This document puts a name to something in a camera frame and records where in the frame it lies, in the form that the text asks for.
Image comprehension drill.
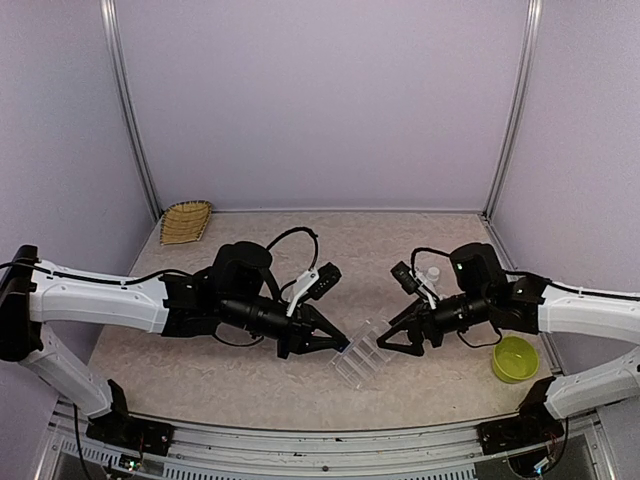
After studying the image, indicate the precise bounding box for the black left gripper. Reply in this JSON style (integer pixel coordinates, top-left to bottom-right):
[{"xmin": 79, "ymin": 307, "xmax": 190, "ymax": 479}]
[{"xmin": 220, "ymin": 294, "xmax": 347, "ymax": 361}]

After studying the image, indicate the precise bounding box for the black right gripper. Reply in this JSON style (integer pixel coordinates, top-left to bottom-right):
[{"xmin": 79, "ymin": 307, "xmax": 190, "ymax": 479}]
[{"xmin": 378, "ymin": 287, "xmax": 493, "ymax": 356}]

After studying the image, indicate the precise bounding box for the clear plastic pill organizer box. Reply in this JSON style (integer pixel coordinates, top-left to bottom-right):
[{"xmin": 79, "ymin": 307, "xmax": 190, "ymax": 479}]
[{"xmin": 328, "ymin": 319, "xmax": 396, "ymax": 390}]

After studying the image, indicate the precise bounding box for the white pill bottle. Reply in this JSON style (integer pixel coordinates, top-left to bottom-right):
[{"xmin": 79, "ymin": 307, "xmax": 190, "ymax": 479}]
[{"xmin": 424, "ymin": 266, "xmax": 440, "ymax": 287}]

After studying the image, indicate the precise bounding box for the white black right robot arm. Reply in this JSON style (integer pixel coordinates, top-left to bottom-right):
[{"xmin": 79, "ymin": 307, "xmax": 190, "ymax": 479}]
[{"xmin": 377, "ymin": 243, "xmax": 639, "ymax": 444}]

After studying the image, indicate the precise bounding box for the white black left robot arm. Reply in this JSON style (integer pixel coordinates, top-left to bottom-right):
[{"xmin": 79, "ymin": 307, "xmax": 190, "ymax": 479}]
[{"xmin": 1, "ymin": 241, "xmax": 349, "ymax": 445}]

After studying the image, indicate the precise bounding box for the green plastic bowl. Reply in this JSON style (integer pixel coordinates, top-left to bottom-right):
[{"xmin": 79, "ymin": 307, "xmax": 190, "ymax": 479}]
[{"xmin": 492, "ymin": 336, "xmax": 540, "ymax": 384}]

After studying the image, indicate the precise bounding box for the woven bamboo tray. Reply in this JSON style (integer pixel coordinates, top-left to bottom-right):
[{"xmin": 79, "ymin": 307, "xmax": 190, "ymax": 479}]
[{"xmin": 159, "ymin": 200, "xmax": 213, "ymax": 245}]

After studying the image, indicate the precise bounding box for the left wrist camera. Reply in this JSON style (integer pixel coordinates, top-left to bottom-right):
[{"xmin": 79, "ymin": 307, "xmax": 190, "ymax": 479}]
[{"xmin": 286, "ymin": 262, "xmax": 342, "ymax": 317}]

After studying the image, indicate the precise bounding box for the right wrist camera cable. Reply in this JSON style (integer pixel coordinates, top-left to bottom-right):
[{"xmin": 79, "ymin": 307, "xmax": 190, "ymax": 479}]
[{"xmin": 409, "ymin": 245, "xmax": 454, "ymax": 271}]

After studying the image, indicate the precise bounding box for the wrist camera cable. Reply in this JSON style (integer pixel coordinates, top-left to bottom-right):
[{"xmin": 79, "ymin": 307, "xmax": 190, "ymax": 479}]
[
  {"xmin": 267, "ymin": 227, "xmax": 321, "ymax": 289},
  {"xmin": 409, "ymin": 245, "xmax": 454, "ymax": 271}
]

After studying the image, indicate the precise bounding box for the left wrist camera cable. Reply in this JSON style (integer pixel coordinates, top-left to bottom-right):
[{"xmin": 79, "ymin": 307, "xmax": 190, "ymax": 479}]
[{"xmin": 267, "ymin": 227, "xmax": 321, "ymax": 289}]

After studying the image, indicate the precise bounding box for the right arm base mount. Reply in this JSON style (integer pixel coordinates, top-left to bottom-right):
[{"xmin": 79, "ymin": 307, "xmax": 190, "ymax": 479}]
[{"xmin": 476, "ymin": 377, "xmax": 566, "ymax": 455}]

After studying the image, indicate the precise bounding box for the aluminium front frame rail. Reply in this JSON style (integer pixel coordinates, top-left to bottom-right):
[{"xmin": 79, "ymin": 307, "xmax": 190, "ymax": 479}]
[{"xmin": 34, "ymin": 399, "xmax": 616, "ymax": 480}]

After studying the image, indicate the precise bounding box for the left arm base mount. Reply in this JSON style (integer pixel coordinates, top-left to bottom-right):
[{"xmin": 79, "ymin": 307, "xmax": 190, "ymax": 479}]
[{"xmin": 86, "ymin": 379, "xmax": 174, "ymax": 456}]

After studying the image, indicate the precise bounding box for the aluminium right corner post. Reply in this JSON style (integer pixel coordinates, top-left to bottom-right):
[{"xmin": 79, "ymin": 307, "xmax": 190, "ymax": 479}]
[{"xmin": 482, "ymin": 0, "xmax": 544, "ymax": 221}]

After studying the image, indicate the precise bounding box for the aluminium corner post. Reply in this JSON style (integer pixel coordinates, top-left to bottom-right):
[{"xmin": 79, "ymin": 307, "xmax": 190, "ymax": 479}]
[
  {"xmin": 482, "ymin": 0, "xmax": 544, "ymax": 221},
  {"xmin": 100, "ymin": 0, "xmax": 163, "ymax": 222}
]

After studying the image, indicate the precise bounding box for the aluminium left corner post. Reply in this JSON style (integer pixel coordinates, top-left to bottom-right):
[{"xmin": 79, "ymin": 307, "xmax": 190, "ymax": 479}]
[{"xmin": 100, "ymin": 0, "xmax": 163, "ymax": 222}]

